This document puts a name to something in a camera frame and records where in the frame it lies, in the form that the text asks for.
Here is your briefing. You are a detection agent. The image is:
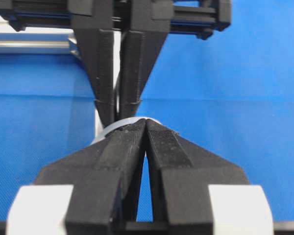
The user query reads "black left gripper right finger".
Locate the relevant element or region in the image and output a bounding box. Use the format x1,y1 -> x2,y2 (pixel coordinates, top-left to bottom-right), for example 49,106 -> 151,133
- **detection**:
146,119 -> 249,235

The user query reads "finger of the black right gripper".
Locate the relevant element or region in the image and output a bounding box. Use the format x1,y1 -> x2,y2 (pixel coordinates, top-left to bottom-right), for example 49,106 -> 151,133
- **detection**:
119,0 -> 173,119
71,0 -> 115,127

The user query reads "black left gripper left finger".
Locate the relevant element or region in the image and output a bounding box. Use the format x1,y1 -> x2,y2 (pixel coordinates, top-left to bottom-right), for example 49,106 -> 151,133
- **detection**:
34,119 -> 146,235

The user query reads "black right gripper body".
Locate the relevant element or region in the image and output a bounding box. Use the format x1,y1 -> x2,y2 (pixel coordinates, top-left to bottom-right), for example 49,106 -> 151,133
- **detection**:
0,0 -> 232,40

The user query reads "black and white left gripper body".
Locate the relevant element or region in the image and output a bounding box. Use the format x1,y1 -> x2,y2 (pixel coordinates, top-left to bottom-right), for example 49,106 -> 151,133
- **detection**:
0,184 -> 294,235

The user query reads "white string loop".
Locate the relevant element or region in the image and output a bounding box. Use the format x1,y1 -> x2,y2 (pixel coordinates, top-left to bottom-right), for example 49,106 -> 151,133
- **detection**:
89,116 -> 162,147

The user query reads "aluminium extrusion frame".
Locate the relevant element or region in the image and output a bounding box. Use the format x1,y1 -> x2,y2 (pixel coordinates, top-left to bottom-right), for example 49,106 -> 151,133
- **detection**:
0,16 -> 79,58

